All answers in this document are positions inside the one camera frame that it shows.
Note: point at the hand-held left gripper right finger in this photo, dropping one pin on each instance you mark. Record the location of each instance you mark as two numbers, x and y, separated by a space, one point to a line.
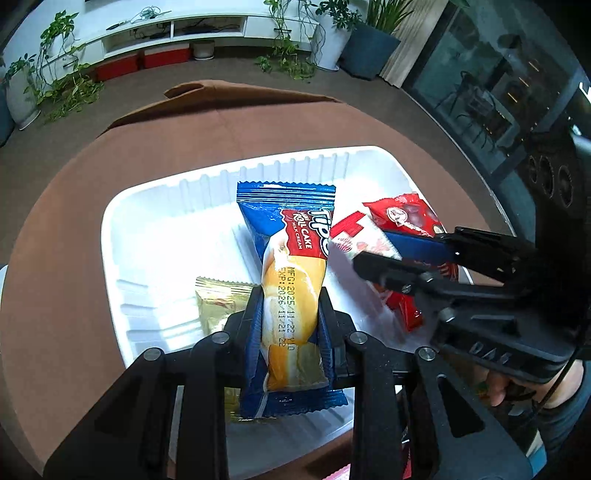
326 334

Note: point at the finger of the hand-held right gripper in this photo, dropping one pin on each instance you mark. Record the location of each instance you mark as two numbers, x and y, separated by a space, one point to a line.
383 270
415 244

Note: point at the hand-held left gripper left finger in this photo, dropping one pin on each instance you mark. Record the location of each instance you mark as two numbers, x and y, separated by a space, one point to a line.
254 334

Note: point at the red and white snack packet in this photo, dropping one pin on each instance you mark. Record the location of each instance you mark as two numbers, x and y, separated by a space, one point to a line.
364 240

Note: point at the blue roll cake packet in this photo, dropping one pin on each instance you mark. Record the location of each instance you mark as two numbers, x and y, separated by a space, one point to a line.
291 286

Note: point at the white plastic tray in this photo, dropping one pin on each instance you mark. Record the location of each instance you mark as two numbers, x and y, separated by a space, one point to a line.
152 240

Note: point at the person's right hand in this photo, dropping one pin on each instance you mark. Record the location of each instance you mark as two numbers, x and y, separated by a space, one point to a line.
496 390

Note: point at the gold snack packet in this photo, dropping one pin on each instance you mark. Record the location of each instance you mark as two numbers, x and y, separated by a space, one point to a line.
214 304

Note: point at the glass sliding door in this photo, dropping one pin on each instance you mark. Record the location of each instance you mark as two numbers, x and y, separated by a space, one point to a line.
485 83

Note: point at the large dark blue pot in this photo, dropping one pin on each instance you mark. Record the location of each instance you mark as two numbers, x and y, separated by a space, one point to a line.
369 50

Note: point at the beige curtain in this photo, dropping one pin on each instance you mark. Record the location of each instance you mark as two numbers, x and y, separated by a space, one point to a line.
415 41

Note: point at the tall white plant pot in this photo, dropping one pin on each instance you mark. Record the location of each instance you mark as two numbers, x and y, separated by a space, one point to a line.
332 44

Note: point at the hanging vine plant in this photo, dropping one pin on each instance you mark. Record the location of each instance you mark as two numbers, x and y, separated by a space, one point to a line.
288 57

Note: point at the tall broad-leaf plant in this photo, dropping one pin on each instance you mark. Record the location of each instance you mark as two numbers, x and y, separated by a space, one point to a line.
388 14

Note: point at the brown cardboard sheet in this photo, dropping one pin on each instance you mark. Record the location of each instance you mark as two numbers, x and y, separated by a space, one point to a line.
207 99

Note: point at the bushy green plant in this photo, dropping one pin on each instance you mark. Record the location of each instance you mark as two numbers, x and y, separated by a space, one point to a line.
341 14

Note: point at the small white bowl pot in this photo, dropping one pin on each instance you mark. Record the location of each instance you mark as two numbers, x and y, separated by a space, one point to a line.
203 48

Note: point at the red storage box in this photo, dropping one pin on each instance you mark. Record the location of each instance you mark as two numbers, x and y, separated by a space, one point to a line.
166 56
117 69

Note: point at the trailing vine plant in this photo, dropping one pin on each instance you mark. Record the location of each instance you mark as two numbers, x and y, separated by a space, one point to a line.
69 87

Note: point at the white tv cabinet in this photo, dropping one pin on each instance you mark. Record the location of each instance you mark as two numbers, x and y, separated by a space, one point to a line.
138 34

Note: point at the blue plant pot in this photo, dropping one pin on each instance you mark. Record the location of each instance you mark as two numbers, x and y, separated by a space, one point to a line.
4 115

